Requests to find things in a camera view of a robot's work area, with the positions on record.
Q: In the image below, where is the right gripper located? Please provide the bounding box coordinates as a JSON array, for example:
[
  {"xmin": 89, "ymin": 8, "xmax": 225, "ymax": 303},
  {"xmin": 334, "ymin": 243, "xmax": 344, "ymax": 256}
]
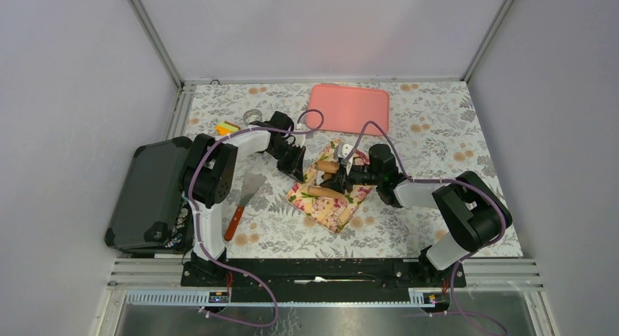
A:
[{"xmin": 320, "ymin": 162, "xmax": 382, "ymax": 196}]

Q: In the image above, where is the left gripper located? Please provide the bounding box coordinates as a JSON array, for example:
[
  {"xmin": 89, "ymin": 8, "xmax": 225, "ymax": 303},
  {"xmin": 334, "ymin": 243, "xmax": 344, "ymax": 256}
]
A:
[{"xmin": 266, "ymin": 142, "xmax": 305, "ymax": 183}]

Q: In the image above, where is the wooden double-ended roller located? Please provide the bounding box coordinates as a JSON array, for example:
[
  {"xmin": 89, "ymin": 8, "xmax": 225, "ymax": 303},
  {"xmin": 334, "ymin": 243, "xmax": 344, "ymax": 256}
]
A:
[{"xmin": 307, "ymin": 161, "xmax": 344, "ymax": 199}]

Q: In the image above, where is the floral cutting board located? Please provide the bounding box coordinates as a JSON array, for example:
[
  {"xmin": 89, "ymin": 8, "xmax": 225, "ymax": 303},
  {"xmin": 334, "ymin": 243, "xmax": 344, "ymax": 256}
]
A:
[{"xmin": 285, "ymin": 140, "xmax": 374, "ymax": 233}]

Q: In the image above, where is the pink plastic tray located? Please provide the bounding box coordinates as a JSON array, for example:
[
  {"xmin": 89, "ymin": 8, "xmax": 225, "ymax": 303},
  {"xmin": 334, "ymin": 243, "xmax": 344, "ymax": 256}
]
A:
[{"xmin": 306, "ymin": 84, "xmax": 390, "ymax": 134}]

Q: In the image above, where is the metal scraper red handle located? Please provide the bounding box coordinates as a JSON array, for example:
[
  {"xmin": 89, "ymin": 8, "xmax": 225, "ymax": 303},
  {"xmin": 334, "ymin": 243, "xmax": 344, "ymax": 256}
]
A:
[{"xmin": 223, "ymin": 173, "xmax": 268, "ymax": 243}]

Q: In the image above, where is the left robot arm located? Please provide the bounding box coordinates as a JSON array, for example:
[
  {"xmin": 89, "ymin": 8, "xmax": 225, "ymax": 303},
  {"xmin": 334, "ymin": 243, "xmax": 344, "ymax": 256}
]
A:
[{"xmin": 180, "ymin": 111, "xmax": 313, "ymax": 286}]

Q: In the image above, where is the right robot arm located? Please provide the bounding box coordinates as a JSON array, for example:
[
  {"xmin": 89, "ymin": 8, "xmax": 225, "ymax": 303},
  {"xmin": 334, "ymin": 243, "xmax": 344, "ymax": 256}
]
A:
[{"xmin": 308, "ymin": 144, "xmax": 512, "ymax": 286}]

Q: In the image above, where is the orange green toy block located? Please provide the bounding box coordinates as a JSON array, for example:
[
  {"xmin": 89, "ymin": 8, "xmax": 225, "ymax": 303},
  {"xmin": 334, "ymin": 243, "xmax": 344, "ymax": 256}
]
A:
[{"xmin": 215, "ymin": 121, "xmax": 241, "ymax": 136}]

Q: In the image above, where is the black case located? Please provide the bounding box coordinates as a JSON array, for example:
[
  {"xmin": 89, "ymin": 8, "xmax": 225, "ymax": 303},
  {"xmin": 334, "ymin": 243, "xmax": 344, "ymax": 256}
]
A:
[{"xmin": 104, "ymin": 137, "xmax": 193, "ymax": 255}]

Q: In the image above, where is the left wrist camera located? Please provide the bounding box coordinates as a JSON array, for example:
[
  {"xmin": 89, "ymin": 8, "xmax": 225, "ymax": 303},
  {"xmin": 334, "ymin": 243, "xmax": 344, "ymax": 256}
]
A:
[{"xmin": 293, "ymin": 123, "xmax": 314, "ymax": 147}]

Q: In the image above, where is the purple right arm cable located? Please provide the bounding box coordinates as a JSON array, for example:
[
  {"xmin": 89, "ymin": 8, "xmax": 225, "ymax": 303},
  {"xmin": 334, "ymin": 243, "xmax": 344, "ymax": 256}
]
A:
[{"xmin": 347, "ymin": 121, "xmax": 509, "ymax": 336}]

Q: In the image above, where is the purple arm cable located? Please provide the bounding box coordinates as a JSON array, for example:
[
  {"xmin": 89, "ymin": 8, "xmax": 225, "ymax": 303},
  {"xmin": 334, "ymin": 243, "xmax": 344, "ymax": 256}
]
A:
[
  {"xmin": 347, "ymin": 121, "xmax": 509, "ymax": 336},
  {"xmin": 185, "ymin": 109, "xmax": 326, "ymax": 329}
]

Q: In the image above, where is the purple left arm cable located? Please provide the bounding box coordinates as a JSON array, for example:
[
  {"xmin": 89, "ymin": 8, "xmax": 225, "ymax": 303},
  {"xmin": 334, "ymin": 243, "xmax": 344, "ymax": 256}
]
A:
[{"xmin": 185, "ymin": 109, "xmax": 326, "ymax": 329}]

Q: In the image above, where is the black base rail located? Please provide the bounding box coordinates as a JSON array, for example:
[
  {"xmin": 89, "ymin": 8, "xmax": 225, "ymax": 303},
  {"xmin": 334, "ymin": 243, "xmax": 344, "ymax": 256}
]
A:
[{"xmin": 180, "ymin": 257, "xmax": 466, "ymax": 303}]

